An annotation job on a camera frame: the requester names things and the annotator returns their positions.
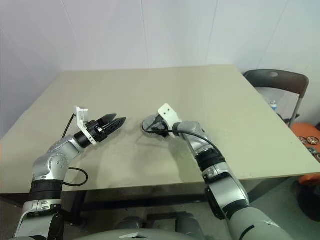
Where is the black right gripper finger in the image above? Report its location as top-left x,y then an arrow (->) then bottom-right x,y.
143,116 -> 162,133

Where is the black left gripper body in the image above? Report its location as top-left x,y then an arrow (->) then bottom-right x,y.
86,119 -> 108,144

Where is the black table frame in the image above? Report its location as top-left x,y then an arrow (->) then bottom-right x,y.
61,191 -> 208,226

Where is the dark folding chair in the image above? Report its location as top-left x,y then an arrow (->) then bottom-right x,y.
243,69 -> 310,128

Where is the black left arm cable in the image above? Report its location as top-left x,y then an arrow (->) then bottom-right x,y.
61,113 -> 89,188

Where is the orange container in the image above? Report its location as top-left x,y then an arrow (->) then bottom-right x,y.
290,121 -> 320,161

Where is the grey robot torso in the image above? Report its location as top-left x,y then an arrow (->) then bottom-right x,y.
82,225 -> 183,240

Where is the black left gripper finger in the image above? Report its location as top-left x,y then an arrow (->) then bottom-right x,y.
105,116 -> 128,138
100,112 -> 118,126

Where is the silver round motor lid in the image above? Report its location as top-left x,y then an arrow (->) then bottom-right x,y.
141,113 -> 173,138

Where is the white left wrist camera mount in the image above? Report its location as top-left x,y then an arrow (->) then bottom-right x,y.
74,106 -> 98,147

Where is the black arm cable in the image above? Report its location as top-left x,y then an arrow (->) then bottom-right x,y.
169,129 -> 227,161
61,113 -> 89,188

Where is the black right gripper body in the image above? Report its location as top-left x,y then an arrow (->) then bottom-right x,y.
149,114 -> 171,139

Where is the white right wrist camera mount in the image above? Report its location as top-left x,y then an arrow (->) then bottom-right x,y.
157,103 -> 183,138

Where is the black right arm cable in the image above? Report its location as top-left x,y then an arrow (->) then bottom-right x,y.
169,129 -> 227,161

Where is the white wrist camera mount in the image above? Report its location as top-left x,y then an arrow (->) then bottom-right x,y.
157,103 -> 183,138
74,106 -> 98,147

